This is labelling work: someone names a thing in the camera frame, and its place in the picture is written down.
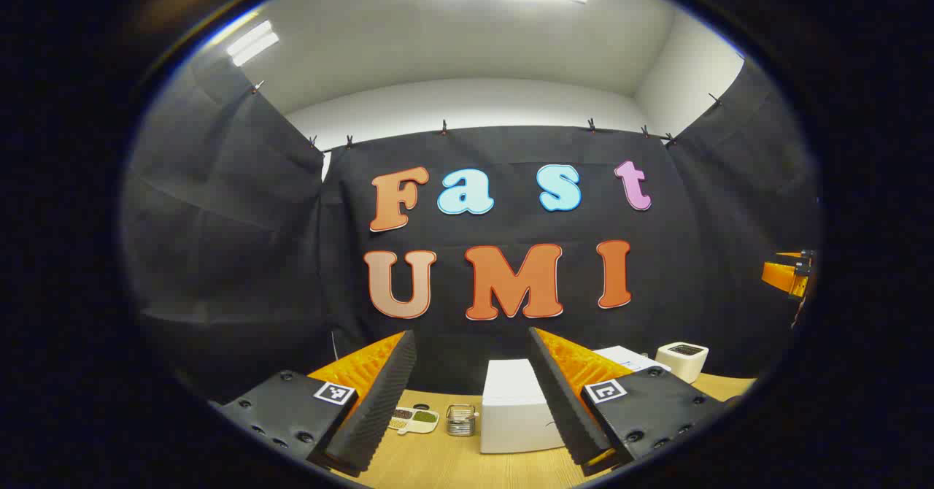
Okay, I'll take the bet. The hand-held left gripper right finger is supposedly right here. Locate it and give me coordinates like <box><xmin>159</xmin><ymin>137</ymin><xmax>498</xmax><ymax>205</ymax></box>
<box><xmin>527</xmin><ymin>327</ymin><xmax>738</xmax><ymax>475</ymax></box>

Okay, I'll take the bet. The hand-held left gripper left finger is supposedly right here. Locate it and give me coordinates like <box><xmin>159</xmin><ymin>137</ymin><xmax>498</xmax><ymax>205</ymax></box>
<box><xmin>212</xmin><ymin>330</ymin><xmax>418</xmax><ymax>477</ymax></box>

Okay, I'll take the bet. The white microwave oven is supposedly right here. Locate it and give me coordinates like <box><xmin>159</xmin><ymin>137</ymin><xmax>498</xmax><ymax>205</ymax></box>
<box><xmin>480</xmin><ymin>346</ymin><xmax>671</xmax><ymax>455</ymax></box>

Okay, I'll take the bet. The small white divided dish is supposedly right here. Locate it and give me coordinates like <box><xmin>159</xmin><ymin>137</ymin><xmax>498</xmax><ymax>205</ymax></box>
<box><xmin>389</xmin><ymin>404</ymin><xmax>440</xmax><ymax>436</ymax></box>

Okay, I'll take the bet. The cream white toaster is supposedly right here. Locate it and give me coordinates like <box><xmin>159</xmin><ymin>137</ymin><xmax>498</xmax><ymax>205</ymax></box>
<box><xmin>655</xmin><ymin>342</ymin><xmax>710</xmax><ymax>385</ymax></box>

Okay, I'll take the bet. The black backdrop cloth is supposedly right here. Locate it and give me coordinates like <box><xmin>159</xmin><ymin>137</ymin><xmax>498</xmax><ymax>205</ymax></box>
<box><xmin>120</xmin><ymin>55</ymin><xmax>825</xmax><ymax>402</ymax></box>

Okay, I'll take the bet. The small metal wire basket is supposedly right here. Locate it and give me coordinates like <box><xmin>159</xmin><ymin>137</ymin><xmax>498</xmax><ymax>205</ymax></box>
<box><xmin>446</xmin><ymin>404</ymin><xmax>480</xmax><ymax>438</ymax></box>

